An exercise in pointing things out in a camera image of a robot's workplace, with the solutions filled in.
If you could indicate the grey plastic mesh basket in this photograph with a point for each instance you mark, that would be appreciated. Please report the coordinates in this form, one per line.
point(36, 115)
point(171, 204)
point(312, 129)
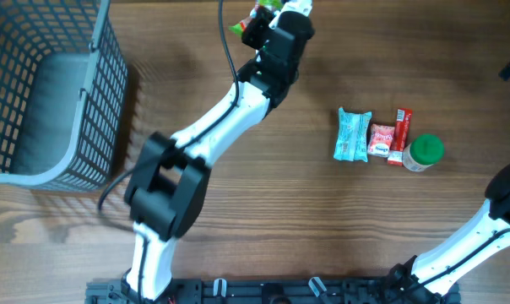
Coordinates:
point(63, 83)

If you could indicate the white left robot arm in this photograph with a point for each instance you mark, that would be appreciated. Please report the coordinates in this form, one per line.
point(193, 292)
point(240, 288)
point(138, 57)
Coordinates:
point(169, 182)

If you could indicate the teal snack wrapper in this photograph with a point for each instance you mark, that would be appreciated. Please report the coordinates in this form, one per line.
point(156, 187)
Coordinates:
point(351, 143)

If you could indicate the green gummy candy bag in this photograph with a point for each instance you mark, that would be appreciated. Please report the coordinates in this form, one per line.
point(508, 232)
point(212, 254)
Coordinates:
point(273, 6)

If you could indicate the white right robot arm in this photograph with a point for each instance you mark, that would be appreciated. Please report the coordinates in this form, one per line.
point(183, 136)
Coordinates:
point(432, 276)

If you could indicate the green lid jar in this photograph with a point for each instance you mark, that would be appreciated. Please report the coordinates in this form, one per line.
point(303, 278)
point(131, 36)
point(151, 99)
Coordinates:
point(423, 152)

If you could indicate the small red white packet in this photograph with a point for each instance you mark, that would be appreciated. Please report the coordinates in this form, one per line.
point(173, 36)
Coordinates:
point(381, 140)

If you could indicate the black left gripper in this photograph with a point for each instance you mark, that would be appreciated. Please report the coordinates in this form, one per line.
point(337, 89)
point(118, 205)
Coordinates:
point(255, 27)

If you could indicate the red snack stick packet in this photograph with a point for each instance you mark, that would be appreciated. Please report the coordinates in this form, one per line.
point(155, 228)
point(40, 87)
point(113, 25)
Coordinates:
point(401, 130)

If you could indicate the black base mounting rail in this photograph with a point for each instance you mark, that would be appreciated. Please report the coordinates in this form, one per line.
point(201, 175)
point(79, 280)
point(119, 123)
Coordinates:
point(348, 291)

